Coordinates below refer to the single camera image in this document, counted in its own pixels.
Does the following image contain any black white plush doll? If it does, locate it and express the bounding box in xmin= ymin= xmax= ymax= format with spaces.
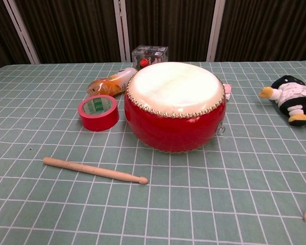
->
xmin=259 ymin=75 xmax=306 ymax=127

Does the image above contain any white partition post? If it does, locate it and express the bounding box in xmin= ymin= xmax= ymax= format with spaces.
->
xmin=113 ymin=0 xmax=131 ymax=63
xmin=207 ymin=0 xmax=226 ymax=62
xmin=4 ymin=0 xmax=40 ymax=64

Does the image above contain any pink wet wipes pack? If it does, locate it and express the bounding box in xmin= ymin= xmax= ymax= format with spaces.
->
xmin=223 ymin=83 xmax=232 ymax=102

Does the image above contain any red tape roll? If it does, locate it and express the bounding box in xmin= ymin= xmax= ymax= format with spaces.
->
xmin=78 ymin=94 xmax=120 ymax=132

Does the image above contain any orange juice bottle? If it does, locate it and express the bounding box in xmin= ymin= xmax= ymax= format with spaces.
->
xmin=87 ymin=67 xmax=138 ymax=97

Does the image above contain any green checked tablecloth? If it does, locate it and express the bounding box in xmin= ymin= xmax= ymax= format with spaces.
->
xmin=0 ymin=60 xmax=306 ymax=245

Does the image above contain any clear plastic box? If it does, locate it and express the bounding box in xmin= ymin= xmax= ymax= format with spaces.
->
xmin=131 ymin=45 xmax=169 ymax=71

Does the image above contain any red drum with white skin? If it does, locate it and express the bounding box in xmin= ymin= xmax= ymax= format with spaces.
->
xmin=123 ymin=62 xmax=225 ymax=154

